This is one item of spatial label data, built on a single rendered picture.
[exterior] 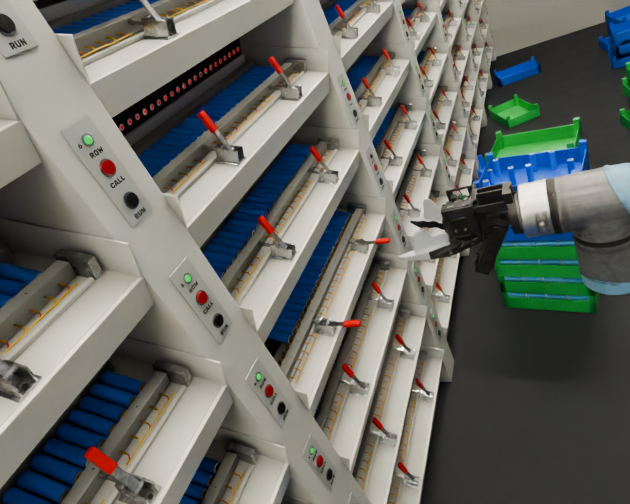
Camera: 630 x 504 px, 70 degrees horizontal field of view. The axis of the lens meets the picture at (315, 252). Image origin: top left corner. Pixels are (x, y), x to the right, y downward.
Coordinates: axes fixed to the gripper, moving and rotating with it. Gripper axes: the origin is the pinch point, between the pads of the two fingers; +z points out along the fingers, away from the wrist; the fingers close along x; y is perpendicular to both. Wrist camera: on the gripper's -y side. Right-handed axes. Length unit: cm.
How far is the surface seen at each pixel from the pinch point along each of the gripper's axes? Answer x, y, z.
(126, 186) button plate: 34, 38, 14
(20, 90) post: 38, 51, 14
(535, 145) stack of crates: -114, -43, -16
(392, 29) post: -100, 21, 18
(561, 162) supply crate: -81, -35, -25
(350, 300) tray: 3.0, -10.7, 16.6
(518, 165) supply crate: -83, -34, -12
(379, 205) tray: -30.0, -7.6, 16.7
